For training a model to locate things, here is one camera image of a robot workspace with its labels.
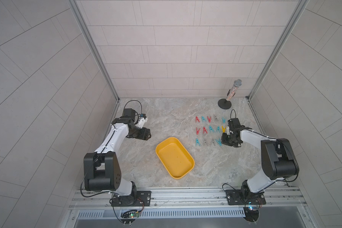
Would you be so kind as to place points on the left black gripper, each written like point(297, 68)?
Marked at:
point(143, 134)

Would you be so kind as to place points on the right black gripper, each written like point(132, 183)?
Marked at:
point(223, 140)

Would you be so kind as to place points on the yellow plastic storage box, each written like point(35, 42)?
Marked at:
point(175, 158)

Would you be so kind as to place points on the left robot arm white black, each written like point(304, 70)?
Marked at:
point(102, 170)

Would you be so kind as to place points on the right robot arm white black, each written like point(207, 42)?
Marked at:
point(278, 162)

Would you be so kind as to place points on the glitter microphone on black stand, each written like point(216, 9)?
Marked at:
point(225, 103)

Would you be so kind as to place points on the right green circuit board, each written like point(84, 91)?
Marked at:
point(251, 214)

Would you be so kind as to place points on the green circuit board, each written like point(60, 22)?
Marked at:
point(251, 214)
point(128, 217)

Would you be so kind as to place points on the left green circuit board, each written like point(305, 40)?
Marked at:
point(128, 217)

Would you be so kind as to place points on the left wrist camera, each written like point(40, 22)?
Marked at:
point(142, 119)

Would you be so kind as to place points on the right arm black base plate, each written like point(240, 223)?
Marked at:
point(236, 197)

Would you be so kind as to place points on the aluminium mounting rail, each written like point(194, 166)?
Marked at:
point(215, 197)

